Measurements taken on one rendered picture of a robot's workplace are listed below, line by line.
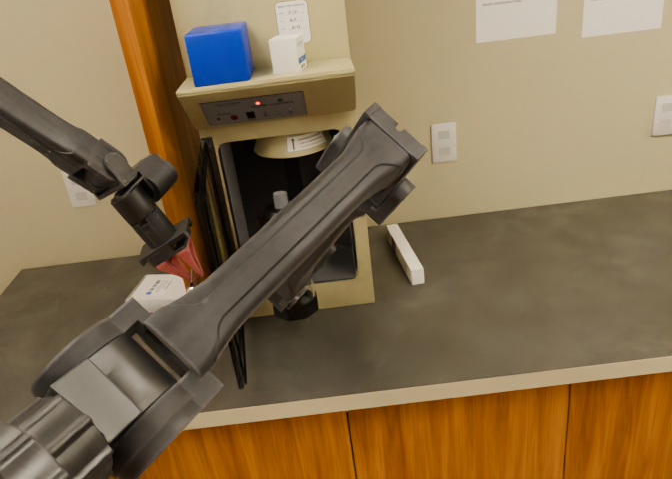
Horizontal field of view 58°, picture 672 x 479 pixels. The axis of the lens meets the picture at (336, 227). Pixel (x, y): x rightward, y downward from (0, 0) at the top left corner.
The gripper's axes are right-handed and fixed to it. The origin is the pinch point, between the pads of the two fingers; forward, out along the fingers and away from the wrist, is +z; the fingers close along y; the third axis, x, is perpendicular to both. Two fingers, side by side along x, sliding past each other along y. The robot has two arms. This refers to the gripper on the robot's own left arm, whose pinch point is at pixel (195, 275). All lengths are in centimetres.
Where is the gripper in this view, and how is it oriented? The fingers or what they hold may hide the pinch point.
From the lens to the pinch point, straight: 113.3
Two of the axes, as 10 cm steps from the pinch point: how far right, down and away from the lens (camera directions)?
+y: -8.5, 5.2, 1.1
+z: 5.2, 7.4, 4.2
